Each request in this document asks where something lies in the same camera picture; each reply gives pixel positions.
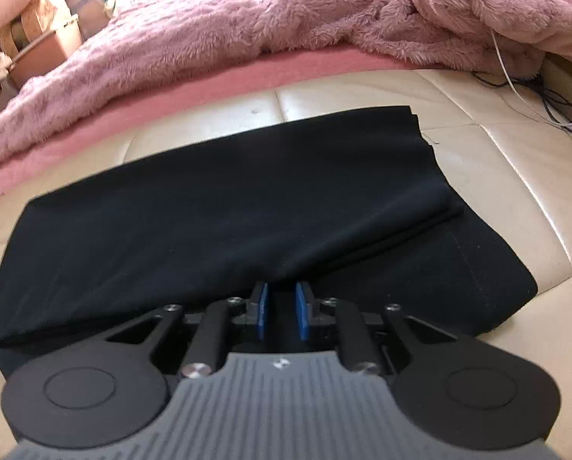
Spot brown cardboard box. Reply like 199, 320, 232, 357
0, 0, 82, 87

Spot dark thin cable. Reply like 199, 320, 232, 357
470, 69, 572, 147

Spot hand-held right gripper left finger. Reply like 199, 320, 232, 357
101, 282, 272, 381

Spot pink fluffy blanket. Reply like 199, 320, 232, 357
0, 0, 572, 173

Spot black pants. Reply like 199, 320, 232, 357
0, 105, 540, 379

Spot pink bed sheet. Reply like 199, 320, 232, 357
0, 50, 411, 207

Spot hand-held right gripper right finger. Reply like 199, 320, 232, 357
293, 282, 464, 377

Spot white cable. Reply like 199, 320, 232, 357
490, 29, 572, 128

